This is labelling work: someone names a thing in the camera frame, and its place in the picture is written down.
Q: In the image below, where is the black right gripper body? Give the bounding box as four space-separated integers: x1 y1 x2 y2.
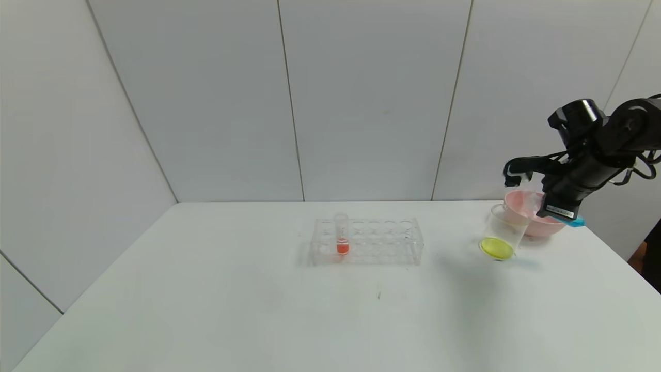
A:
536 164 597 221

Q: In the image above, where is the clear glass beaker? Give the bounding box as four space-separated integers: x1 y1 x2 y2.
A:
478 204 530 262

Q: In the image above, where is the clear plastic test tube rack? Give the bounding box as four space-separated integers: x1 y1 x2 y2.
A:
309 216 425 267

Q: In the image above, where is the test tube with red pigment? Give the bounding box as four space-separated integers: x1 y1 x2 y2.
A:
334 213 352 256

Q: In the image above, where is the pink plastic bowl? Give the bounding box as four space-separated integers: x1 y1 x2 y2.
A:
503 190 572 238

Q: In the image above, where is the dark background object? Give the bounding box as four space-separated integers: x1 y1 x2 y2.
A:
643 220 661 292

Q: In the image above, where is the black camera cable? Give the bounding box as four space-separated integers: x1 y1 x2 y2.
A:
509 151 575 171

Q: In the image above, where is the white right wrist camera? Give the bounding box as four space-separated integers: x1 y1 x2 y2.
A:
503 164 532 188

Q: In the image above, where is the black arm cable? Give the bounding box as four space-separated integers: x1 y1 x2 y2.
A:
612 149 660 184

